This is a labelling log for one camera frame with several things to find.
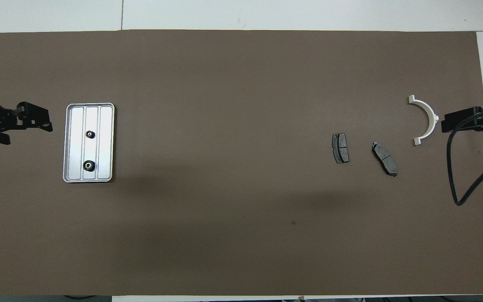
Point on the small black bearing gear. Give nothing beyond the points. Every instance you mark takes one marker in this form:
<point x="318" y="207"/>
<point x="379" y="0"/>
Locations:
<point x="90" y="134"/>

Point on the large black bearing gear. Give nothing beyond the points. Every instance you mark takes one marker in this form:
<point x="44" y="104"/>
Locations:
<point x="89" y="166"/>

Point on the silver metal tray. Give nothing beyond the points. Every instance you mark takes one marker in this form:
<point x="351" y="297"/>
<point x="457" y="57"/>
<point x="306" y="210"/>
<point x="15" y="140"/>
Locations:
<point x="103" y="142"/>

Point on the white semicircular clamp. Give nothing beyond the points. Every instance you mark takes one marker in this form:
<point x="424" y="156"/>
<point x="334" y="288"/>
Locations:
<point x="421" y="104"/>

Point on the long grey brake pad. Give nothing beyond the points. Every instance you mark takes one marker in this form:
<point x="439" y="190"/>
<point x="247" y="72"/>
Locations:
<point x="384" y="158"/>

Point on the short dark brake pad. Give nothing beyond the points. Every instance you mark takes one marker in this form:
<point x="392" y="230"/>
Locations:
<point x="340" y="147"/>

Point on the brown table mat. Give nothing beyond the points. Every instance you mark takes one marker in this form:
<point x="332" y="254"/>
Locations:
<point x="241" y="209"/>

